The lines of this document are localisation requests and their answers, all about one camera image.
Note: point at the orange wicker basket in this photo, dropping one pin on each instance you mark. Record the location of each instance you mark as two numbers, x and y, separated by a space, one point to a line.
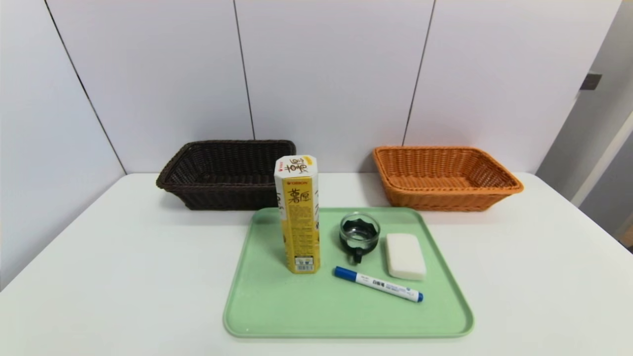
445 198

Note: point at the white marker with blue cap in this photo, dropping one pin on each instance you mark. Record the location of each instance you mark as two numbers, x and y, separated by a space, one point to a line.
381 285

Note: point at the glass cup with black holder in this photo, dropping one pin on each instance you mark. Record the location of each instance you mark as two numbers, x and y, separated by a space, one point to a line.
359 235

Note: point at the white eraser block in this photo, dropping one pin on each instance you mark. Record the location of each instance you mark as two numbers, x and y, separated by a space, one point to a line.
405 257

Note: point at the green plastic tray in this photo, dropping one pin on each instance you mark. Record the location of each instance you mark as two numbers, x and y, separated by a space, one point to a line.
306 306

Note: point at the dark brown wicker basket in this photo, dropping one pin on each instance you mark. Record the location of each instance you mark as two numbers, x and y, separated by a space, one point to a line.
222 193

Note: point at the dark wall bracket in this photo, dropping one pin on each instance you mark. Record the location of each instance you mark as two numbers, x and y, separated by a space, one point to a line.
591 81

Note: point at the yellow snack box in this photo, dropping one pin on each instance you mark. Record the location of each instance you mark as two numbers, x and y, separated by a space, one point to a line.
299 222

